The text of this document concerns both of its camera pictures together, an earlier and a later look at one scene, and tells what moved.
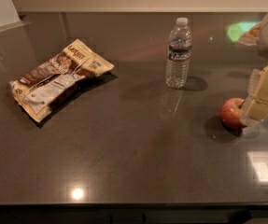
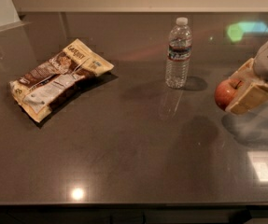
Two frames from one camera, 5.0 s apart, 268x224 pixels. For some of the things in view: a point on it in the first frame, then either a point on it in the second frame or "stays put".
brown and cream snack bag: x=46 y=86 stays put
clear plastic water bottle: x=178 y=54 stays put
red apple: x=231 y=113 to x=226 y=91
